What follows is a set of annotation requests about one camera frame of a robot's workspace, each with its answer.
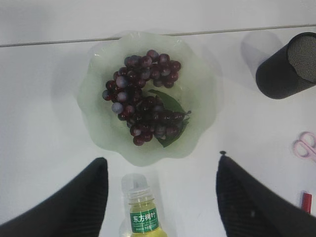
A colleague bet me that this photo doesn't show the green tea plastic bottle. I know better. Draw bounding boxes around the green tea plastic bottle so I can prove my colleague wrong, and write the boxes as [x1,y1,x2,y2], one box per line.
[119,173,167,237]

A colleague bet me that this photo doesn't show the light green wavy plate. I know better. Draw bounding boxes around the light green wavy plate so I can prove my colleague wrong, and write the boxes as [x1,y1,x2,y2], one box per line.
[78,32,216,166]

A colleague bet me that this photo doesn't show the red glitter pen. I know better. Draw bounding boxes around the red glitter pen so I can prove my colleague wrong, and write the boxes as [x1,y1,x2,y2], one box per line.
[301,193,312,214]

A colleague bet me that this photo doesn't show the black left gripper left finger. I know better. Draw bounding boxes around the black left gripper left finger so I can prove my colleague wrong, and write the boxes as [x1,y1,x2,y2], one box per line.
[0,158,108,237]

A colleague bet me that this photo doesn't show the pink capped scissors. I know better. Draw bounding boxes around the pink capped scissors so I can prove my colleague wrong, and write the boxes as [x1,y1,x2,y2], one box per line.
[293,131,316,162]

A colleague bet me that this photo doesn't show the black mesh pen holder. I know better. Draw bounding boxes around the black mesh pen holder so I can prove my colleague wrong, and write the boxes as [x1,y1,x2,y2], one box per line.
[256,32,316,99]

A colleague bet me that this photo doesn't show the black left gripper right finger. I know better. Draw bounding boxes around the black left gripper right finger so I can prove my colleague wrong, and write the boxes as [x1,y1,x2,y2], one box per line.
[216,151,316,237]

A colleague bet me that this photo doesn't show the purple artificial grape bunch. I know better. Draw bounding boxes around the purple artificial grape bunch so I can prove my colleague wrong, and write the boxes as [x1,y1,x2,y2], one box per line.
[102,49,191,147]

